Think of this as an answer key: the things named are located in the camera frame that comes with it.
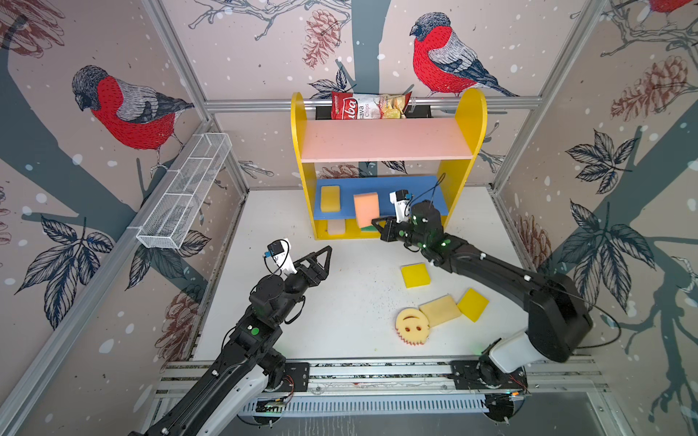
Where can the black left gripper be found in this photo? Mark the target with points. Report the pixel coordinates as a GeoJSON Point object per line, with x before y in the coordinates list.
{"type": "Point", "coordinates": [318, 273]}

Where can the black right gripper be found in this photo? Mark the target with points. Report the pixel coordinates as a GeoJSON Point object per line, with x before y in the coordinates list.
{"type": "Point", "coordinates": [390, 225]}

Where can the salmon pink sponge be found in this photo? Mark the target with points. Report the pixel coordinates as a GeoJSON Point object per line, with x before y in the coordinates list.
{"type": "Point", "coordinates": [367, 207]}

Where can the pale pink sponge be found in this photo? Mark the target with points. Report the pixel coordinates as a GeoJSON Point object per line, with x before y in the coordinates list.
{"type": "Point", "coordinates": [336, 227]}

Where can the small bright yellow sponge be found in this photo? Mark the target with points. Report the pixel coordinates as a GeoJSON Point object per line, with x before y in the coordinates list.
{"type": "Point", "coordinates": [415, 275]}

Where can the yellow rectangular sponge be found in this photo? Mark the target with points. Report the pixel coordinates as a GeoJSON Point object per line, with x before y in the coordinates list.
{"type": "Point", "coordinates": [330, 200]}

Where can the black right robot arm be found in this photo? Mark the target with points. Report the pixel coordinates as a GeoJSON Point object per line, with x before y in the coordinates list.
{"type": "Point", "coordinates": [558, 319]}

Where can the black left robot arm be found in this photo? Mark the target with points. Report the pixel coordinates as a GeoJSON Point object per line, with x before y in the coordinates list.
{"type": "Point", "coordinates": [247, 363]}

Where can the yellow wooden shelf unit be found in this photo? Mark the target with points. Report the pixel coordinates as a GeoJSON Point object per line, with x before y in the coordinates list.
{"type": "Point", "coordinates": [431, 158]}

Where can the cream beige sponge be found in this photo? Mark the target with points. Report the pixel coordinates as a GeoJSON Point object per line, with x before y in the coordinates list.
{"type": "Point", "coordinates": [441, 310]}

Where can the smiley face sponge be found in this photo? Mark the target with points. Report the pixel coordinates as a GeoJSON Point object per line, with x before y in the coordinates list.
{"type": "Point", "coordinates": [412, 326]}

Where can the red chips bag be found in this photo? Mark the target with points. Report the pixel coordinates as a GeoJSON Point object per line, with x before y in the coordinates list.
{"type": "Point", "coordinates": [349, 102]}

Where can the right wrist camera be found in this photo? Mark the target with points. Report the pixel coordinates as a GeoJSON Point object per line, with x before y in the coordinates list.
{"type": "Point", "coordinates": [401, 200]}

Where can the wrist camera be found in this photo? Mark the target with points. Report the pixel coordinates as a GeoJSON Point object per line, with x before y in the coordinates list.
{"type": "Point", "coordinates": [401, 200]}
{"type": "Point", "coordinates": [279, 251]}

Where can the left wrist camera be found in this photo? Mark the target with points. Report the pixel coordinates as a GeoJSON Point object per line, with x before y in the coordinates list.
{"type": "Point", "coordinates": [279, 251]}

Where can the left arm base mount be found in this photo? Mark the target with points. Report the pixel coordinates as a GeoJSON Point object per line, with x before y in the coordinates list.
{"type": "Point", "coordinates": [293, 377]}

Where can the white wire mesh basket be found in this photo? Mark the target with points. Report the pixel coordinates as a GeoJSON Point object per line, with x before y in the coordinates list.
{"type": "Point", "coordinates": [173, 217]}

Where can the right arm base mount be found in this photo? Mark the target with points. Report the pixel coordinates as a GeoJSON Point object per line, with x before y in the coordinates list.
{"type": "Point", "coordinates": [477, 375]}

